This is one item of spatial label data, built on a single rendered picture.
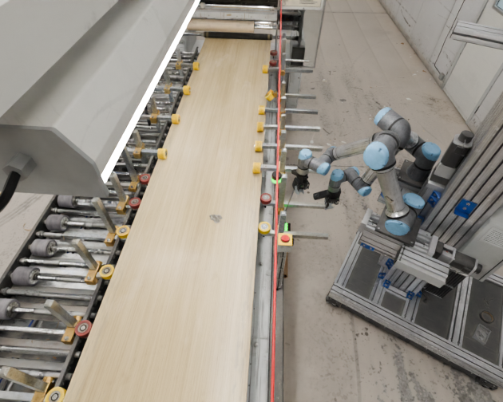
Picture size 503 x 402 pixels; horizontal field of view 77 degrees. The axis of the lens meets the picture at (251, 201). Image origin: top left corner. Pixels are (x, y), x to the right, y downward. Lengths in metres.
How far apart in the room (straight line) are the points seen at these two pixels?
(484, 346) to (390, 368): 0.66
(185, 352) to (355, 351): 1.45
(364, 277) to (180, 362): 1.64
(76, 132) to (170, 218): 1.83
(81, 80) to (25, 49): 0.07
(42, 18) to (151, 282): 1.68
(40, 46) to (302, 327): 2.58
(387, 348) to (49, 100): 2.72
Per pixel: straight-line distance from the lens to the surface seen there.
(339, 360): 2.70
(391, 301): 2.75
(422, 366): 2.90
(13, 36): 0.29
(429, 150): 2.27
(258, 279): 2.14
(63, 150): 0.31
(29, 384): 1.83
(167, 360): 1.72
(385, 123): 1.96
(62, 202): 2.59
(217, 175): 2.34
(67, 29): 0.34
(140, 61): 0.43
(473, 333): 2.93
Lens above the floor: 2.53
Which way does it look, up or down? 49 degrees down
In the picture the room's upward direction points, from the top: 1 degrees clockwise
